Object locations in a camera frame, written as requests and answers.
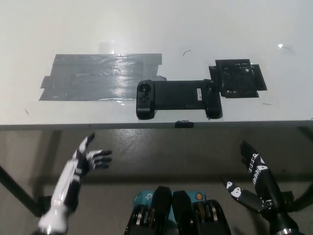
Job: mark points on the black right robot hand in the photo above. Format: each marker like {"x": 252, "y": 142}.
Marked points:
{"x": 265, "y": 181}

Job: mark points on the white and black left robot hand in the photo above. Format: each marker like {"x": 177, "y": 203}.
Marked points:
{"x": 69, "y": 176}

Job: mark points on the black mobile game controller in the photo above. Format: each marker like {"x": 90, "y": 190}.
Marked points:
{"x": 176, "y": 94}

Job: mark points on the black table leg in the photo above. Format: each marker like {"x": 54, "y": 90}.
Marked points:
{"x": 305, "y": 188}
{"x": 17, "y": 188}

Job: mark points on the small black tape strip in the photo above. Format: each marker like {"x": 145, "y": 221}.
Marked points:
{"x": 184, "y": 124}

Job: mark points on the black square tape patch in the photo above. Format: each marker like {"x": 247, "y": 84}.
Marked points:
{"x": 237, "y": 78}

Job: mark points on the clear tape piece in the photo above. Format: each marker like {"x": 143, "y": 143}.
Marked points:
{"x": 286, "y": 47}

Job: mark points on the grey duct tape patch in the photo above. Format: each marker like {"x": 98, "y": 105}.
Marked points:
{"x": 97, "y": 78}

